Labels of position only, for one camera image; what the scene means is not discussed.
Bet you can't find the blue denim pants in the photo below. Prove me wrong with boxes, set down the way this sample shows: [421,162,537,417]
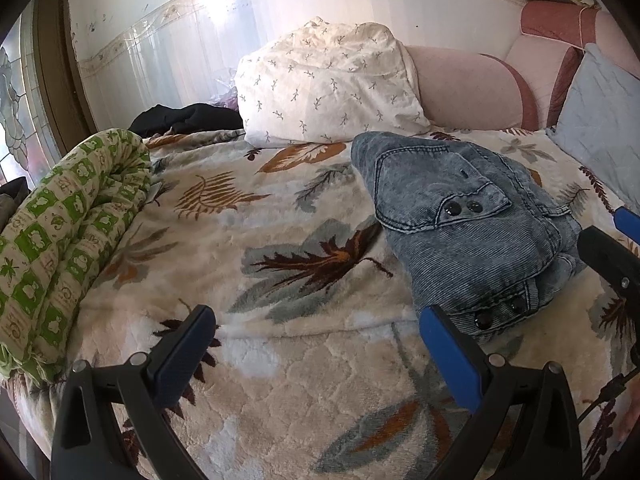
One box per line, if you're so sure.
[350,132,584,342]

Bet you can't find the light blue pillow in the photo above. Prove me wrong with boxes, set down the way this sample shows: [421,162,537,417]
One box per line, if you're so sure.
[548,44,640,211]

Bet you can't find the pink padded headboard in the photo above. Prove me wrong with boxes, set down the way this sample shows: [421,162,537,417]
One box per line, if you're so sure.
[506,0,639,129]

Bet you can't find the green white rolled quilt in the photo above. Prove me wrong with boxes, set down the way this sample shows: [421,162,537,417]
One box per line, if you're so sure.
[1,129,151,384]

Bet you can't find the pink bolster cushion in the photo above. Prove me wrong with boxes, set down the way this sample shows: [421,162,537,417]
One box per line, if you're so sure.
[407,46,539,130]

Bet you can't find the dark grey garment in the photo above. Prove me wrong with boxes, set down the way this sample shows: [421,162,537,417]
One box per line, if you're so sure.
[0,177,30,231]

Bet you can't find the stained glass window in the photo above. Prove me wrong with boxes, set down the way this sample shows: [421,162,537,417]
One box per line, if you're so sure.
[0,3,61,188]

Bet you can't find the white patterned pillow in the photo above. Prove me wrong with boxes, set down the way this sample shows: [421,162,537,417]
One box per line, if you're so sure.
[235,18,430,148]

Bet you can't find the black garment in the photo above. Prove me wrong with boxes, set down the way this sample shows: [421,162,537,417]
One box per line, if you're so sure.
[128,103,243,139]

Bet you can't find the black cable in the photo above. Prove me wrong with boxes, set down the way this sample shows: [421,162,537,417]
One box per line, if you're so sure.
[577,366,637,424]

